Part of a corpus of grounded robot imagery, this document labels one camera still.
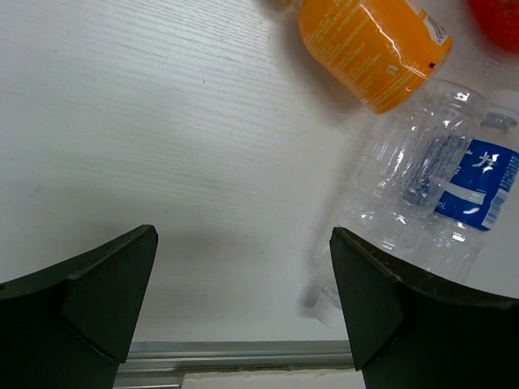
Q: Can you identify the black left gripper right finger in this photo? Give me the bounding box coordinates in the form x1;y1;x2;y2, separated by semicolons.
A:
329;227;518;388

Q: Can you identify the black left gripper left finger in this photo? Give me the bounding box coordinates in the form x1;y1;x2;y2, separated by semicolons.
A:
1;224;158;388

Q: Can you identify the clear blue label water bottle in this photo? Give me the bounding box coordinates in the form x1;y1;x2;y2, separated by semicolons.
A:
327;80;518;283

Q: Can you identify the large orange juice bottle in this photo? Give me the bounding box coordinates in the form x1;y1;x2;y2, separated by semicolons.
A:
267;0;453;115

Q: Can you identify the red mesh bin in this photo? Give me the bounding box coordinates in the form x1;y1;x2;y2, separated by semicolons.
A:
469;0;518;53

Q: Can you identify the aluminium table edge rail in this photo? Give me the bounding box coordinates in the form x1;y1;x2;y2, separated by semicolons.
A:
114;340;354;388

